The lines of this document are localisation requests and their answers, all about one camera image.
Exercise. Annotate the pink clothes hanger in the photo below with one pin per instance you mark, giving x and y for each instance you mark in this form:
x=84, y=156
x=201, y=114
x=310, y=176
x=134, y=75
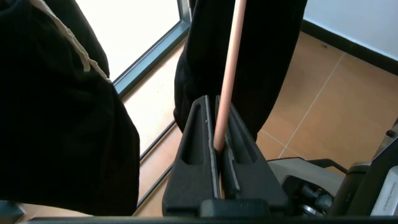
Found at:
x=230, y=77

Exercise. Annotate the black garment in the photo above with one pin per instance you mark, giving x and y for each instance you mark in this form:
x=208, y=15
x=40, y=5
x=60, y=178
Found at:
x=270, y=62
x=62, y=124

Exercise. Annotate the black clothes rack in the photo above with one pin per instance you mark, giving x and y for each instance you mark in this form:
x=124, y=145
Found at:
x=155, y=141

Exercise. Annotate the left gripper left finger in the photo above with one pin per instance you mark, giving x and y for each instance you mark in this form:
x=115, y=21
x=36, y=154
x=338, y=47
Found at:
x=189, y=180

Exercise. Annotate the window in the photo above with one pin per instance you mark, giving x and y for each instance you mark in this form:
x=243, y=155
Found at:
x=149, y=59

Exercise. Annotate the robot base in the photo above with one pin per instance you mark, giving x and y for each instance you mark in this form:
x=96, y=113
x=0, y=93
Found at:
x=311, y=177

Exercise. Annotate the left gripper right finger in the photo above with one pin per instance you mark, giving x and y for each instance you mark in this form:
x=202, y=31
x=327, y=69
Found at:
x=248, y=174

